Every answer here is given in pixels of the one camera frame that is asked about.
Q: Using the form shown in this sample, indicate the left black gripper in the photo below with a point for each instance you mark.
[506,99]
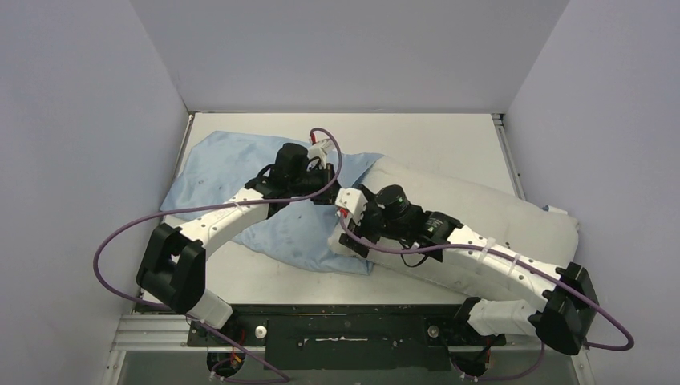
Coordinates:
[325,174]

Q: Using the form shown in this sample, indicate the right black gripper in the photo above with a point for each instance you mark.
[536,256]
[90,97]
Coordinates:
[356,233]

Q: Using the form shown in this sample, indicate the white pillow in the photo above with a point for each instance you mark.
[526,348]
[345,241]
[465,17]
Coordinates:
[517,227]

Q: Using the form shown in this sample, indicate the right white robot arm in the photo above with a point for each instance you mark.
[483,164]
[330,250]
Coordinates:
[553,303]

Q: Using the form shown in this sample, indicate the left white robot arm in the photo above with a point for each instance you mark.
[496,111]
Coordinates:
[173,268]

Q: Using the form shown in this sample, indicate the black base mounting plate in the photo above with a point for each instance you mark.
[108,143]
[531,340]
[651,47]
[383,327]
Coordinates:
[345,337]

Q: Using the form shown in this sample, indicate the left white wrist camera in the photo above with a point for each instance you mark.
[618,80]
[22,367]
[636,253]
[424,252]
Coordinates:
[318,152]

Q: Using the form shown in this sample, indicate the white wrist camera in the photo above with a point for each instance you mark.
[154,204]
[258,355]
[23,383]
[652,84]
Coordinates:
[352,203]
[318,152]

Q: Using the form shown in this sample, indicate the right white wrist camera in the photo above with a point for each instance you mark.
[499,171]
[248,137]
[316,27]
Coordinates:
[352,203]

